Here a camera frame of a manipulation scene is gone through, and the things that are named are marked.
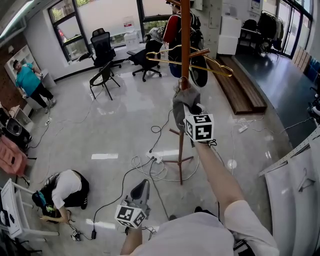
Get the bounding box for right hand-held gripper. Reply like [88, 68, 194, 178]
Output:
[183, 103, 216, 144]

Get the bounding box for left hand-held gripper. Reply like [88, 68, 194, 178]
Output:
[114, 178, 152, 229]

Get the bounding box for brown wooden coat rack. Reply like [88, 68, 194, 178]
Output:
[165, 0, 211, 186]

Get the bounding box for person's right forearm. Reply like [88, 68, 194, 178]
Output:
[193, 141, 246, 219]

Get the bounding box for person's left forearm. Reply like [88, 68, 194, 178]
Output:
[119, 225, 144, 256]

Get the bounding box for dark wooden bench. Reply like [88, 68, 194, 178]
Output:
[206, 55, 268, 116]

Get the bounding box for person's white shirt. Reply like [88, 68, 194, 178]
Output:
[131, 199, 280, 256]

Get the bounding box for small device on floor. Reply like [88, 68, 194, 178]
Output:
[70, 229, 83, 242]

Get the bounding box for white stacked boxes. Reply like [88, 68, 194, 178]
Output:
[216, 15, 243, 56]

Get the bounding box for black thin-legged chair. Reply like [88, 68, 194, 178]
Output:
[89, 61, 122, 101]

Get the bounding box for white water dispenser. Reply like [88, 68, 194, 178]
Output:
[122, 15, 141, 51]

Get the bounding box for white plastic hanger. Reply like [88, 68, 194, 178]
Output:
[297, 167, 316, 193]

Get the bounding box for light wooden boards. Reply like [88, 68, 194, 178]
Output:
[291, 45, 313, 74]

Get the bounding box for white fabric sheet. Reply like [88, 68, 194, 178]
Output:
[263, 134, 320, 256]

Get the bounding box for black mesh office chair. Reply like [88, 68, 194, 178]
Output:
[78, 27, 123, 76]

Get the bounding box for white wooden table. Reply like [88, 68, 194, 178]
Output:
[0, 178, 60, 242]

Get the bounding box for pink garment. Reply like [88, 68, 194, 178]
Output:
[0, 134, 29, 177]

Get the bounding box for black round speaker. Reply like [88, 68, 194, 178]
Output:
[4, 117, 33, 151]

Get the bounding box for black cable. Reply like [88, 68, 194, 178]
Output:
[92, 157, 156, 232]

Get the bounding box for white cable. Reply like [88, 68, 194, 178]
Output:
[130, 154, 201, 183]

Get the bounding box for gold wire hanger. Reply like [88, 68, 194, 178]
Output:
[145, 44, 234, 78]

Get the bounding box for perforated metal rail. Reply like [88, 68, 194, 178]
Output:
[258, 126, 320, 178]

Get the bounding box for clothes rail with dark garments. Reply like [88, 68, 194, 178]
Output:
[256, 9, 286, 52]

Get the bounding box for white wall shelf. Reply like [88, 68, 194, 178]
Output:
[4, 44, 42, 85]

